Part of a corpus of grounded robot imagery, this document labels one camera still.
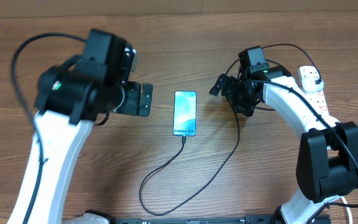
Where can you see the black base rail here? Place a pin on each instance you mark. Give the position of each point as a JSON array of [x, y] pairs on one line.
[[96, 217]]

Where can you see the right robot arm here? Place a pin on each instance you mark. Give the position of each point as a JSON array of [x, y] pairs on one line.
[[327, 165]]

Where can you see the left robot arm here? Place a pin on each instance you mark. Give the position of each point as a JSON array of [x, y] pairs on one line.
[[70, 97]]

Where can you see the Samsung Galaxy smartphone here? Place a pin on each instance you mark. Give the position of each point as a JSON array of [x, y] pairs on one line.
[[184, 115]]

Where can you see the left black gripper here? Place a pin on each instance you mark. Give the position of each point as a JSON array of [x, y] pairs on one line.
[[133, 106]]

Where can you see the white charger plug adapter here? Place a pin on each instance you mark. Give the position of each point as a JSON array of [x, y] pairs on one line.
[[309, 85]]

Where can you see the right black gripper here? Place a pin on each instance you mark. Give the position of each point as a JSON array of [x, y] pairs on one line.
[[230, 81]]

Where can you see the white power strip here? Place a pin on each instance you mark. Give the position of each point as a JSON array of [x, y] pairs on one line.
[[317, 99]]

